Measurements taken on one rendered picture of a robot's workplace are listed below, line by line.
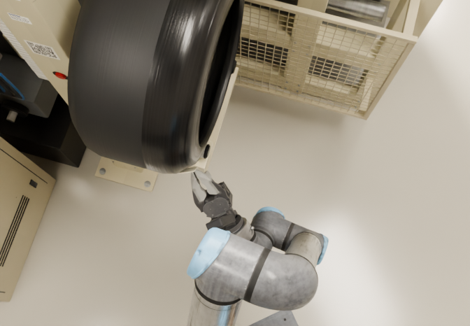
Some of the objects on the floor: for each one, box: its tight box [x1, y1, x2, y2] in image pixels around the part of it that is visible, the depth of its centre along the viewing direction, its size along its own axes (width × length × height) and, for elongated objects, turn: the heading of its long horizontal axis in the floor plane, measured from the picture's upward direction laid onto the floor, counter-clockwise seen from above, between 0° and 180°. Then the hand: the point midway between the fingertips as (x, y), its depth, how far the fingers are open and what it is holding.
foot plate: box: [94, 157, 158, 192], centre depth 265 cm, size 27×27×2 cm
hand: (195, 174), depth 157 cm, fingers closed
